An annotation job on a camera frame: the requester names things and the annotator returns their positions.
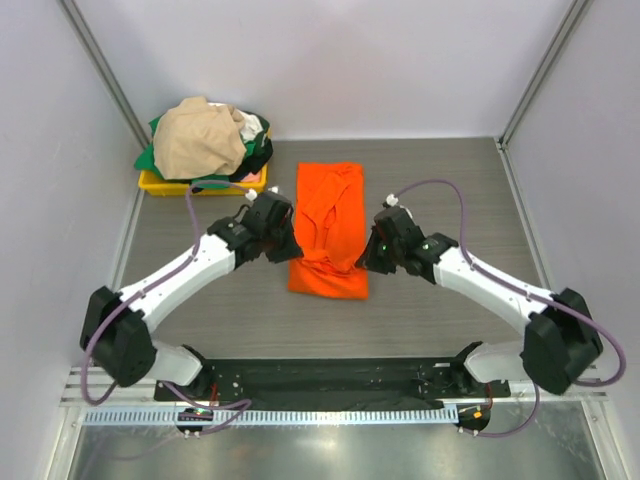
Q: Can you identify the aluminium frame post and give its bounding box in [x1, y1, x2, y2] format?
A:
[496, 0, 594, 150]
[57, 0, 150, 149]

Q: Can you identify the right aluminium frame post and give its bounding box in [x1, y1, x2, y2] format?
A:
[496, 0, 594, 150]

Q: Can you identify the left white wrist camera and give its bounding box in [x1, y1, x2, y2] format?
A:
[244, 186, 279, 201]

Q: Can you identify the left aluminium frame post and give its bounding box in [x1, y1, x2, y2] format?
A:
[57, 0, 150, 149]

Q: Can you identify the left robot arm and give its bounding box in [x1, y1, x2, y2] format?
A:
[79, 190, 302, 400]

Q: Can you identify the pink garment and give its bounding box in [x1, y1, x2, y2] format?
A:
[241, 171, 262, 184]

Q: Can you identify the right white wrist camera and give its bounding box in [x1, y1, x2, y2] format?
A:
[383, 193, 400, 208]

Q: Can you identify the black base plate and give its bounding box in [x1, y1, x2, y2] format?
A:
[152, 355, 512, 412]

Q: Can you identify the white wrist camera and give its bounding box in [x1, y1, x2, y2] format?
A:
[244, 186, 279, 201]
[383, 193, 400, 208]

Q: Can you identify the orange t shirt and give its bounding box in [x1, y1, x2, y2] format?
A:
[288, 162, 369, 300]

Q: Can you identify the perforated cable duct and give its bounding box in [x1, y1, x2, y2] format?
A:
[82, 405, 458, 428]

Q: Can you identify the white t shirt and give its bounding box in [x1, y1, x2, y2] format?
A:
[208, 102, 268, 142]

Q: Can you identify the beige t shirt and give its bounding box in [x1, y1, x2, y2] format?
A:
[152, 97, 246, 180]

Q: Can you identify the dark green t shirt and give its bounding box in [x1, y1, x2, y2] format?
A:
[187, 137, 273, 194]

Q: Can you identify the yellow plastic bin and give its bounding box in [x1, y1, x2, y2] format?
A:
[134, 145, 268, 197]

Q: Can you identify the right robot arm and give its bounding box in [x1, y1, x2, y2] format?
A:
[357, 206, 603, 396]

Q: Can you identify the aluminium rail bar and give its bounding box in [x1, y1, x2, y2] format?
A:
[59, 360, 610, 407]

